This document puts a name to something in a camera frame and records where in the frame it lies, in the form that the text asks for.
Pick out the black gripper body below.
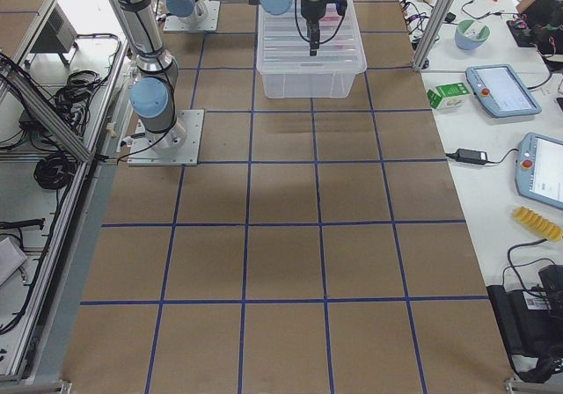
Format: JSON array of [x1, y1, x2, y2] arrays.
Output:
[[300, 0, 330, 30]]

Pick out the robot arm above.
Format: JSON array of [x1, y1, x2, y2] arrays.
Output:
[[109, 0, 331, 149]]

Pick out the clear plastic storage box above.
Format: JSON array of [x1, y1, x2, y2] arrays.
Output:
[[256, 0, 367, 99]]

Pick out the green white carton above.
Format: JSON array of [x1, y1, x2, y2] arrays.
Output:
[[427, 82, 470, 110]]

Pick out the light green bowl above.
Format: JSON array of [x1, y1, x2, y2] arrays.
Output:
[[454, 19, 490, 51]]

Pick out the teach pendant far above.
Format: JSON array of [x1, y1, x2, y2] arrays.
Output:
[[465, 64, 542, 118]]

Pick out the teach pendant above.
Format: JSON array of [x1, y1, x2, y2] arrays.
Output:
[[465, 64, 542, 118], [515, 133, 563, 209]]

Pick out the black power adapter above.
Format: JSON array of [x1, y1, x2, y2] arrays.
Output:
[[446, 148, 488, 165]]

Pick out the teach pendant near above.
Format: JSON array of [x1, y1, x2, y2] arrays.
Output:
[[515, 133, 563, 209]]

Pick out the yellow corrugated toy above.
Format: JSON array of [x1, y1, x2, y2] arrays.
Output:
[[512, 207, 562, 242]]

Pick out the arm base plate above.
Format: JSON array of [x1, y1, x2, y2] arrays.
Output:
[[126, 109, 205, 166], [164, 0, 220, 33]]

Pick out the aluminium frame post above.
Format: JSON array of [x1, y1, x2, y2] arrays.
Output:
[[412, 0, 454, 71]]

